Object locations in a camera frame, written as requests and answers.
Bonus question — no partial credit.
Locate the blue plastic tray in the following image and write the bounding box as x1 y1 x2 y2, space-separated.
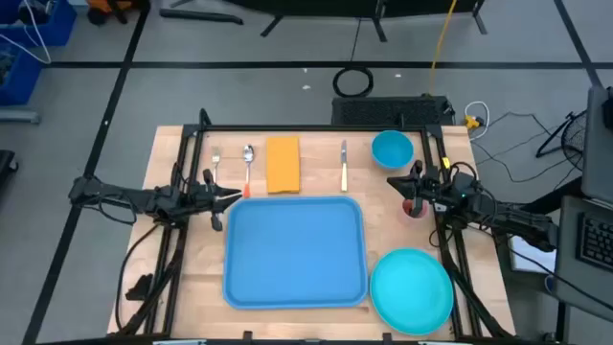
222 195 369 311

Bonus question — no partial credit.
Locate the blue plastic bin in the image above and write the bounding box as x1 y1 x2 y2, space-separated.
0 42 43 106
0 0 78 48

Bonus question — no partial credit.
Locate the blue bowl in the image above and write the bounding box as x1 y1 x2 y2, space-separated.
371 129 416 171

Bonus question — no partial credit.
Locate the orange cloth napkin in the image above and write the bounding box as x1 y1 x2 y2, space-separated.
265 136 302 196

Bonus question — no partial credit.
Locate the white looped cable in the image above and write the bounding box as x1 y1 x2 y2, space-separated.
463 100 491 141

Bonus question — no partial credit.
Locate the grey desk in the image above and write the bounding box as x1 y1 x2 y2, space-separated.
553 194 613 323

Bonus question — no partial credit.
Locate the white box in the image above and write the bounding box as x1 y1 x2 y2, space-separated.
507 233 558 274

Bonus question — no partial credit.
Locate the black chair part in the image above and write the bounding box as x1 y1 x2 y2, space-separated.
0 149 19 189

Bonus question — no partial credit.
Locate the orange and black bag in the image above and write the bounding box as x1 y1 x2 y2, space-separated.
84 0 150 26

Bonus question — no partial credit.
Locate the grey metal bar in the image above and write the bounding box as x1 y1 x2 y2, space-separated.
0 109 41 126

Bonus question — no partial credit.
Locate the grey monitor back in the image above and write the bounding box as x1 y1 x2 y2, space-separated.
581 85 613 205

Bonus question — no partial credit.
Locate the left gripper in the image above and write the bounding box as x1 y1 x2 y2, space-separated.
184 168 243 233

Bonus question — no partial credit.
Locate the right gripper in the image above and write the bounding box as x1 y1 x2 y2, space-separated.
386 160 444 218

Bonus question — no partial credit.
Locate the knife with cream handle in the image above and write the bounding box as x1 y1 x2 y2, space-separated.
339 139 349 194

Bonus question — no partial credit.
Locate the black keyboard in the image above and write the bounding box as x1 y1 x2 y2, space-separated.
576 212 613 274

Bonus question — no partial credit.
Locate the pink cup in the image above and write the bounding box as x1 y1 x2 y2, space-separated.
401 198 431 220

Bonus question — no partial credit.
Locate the black floor cable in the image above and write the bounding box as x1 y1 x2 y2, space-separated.
471 110 583 184

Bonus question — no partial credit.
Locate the black metal table frame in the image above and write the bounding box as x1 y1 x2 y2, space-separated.
114 108 516 342

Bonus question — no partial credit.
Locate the yellow hanging cable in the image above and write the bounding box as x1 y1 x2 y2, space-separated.
427 0 459 97

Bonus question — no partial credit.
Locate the fork with orange handle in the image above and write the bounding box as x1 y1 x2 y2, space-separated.
211 146 222 186

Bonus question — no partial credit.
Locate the thin white cable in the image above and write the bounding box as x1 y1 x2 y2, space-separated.
0 0 53 65

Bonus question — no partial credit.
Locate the black partition panel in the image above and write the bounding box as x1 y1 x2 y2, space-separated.
170 0 488 43

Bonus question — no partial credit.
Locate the spoon with orange handle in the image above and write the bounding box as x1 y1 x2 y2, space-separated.
241 144 256 199

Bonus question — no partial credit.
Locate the teal round plate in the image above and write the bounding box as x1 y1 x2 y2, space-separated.
369 247 455 336

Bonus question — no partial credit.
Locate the black wire fan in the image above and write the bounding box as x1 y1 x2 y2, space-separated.
534 108 589 173

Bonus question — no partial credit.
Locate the black flat bar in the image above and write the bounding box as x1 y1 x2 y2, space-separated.
159 8 244 26

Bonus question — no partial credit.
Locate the black bracket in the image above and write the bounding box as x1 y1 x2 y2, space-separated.
125 272 154 302

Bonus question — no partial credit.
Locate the black coiled cable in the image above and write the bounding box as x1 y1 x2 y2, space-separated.
332 16 375 99

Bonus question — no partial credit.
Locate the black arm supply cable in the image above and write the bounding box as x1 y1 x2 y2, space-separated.
114 222 162 333

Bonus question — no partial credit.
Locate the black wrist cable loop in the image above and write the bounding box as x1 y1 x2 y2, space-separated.
448 160 481 187

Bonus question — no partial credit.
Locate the black perforated computer case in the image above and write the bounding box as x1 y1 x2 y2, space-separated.
330 95 454 128

